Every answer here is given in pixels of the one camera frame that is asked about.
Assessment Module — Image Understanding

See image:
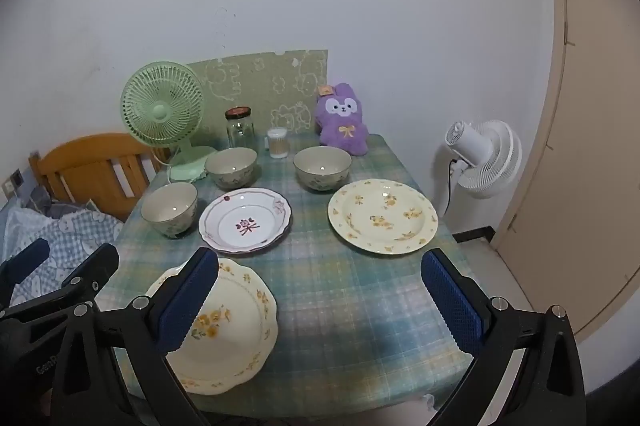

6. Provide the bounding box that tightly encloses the pink floral plate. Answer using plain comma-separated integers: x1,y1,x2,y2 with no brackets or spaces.
199,188,292,255

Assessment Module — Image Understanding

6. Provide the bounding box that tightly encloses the black fan cable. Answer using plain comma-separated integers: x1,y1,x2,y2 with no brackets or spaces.
439,158,463,215

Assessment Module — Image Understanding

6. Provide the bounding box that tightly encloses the purple plush bunny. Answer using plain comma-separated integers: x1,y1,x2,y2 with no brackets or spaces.
315,82,371,157

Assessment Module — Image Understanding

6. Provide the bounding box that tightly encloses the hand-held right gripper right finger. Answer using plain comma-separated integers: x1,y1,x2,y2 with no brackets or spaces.
421,249,587,426

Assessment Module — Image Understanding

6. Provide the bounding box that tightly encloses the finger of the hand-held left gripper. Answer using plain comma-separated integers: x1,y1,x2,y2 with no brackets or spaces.
0,238,51,307
7,243,120,317

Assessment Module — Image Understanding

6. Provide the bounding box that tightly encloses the grey-brown plate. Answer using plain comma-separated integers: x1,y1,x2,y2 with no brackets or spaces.
293,147,353,193

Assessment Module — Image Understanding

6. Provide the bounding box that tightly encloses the wooden chair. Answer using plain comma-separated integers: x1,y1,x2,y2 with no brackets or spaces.
28,133,171,223

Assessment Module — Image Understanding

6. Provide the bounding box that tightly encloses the round yellow floral plate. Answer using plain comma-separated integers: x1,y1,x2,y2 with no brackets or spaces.
328,180,439,255

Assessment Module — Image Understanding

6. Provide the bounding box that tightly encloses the white standing fan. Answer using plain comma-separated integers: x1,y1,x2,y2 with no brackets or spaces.
437,120,523,217

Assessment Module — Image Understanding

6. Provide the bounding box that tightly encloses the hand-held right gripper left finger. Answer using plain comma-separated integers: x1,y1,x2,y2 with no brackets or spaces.
50,247,219,426

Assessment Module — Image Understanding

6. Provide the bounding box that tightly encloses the grey cloth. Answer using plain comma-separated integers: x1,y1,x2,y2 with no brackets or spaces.
15,186,96,219

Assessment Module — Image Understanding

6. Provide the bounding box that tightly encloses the blue checked blanket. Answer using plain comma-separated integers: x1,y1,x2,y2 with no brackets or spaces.
0,201,125,307

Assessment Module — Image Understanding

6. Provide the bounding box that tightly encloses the scalloped yellow floral plate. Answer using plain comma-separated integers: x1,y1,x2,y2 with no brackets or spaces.
145,258,279,396

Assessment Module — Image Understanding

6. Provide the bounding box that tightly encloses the beige door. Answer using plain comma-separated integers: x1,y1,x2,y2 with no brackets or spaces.
492,0,640,347

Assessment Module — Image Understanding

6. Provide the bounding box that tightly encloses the wall socket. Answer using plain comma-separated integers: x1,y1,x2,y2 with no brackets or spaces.
2,170,25,201

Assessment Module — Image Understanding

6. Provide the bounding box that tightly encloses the white fan cable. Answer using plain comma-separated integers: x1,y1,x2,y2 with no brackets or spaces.
151,150,174,183

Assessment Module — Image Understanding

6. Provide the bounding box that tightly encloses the cotton swab container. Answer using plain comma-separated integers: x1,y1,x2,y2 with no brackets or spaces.
266,128,291,159

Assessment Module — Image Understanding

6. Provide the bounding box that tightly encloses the green desk fan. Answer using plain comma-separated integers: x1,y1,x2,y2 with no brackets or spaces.
121,62,218,183

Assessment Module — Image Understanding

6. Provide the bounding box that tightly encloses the green printed wall mat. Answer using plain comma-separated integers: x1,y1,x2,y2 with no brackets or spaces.
186,50,329,141

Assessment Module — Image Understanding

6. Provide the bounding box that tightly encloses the plaid tablecloth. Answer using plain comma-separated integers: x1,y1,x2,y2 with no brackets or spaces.
95,134,493,409

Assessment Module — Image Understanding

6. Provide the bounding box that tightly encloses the beige ceramic bowl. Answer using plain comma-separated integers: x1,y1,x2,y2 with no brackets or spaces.
204,148,258,191
140,182,199,239

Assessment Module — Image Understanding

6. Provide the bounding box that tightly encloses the glass jar with black lid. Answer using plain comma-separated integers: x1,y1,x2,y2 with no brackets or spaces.
224,106,257,153

